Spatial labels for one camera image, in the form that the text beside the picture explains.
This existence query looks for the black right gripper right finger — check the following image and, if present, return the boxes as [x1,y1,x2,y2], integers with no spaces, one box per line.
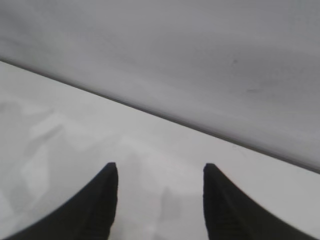
[203,163,320,240]

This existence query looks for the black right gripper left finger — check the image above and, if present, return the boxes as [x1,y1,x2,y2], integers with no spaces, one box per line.
[7,162,119,240]

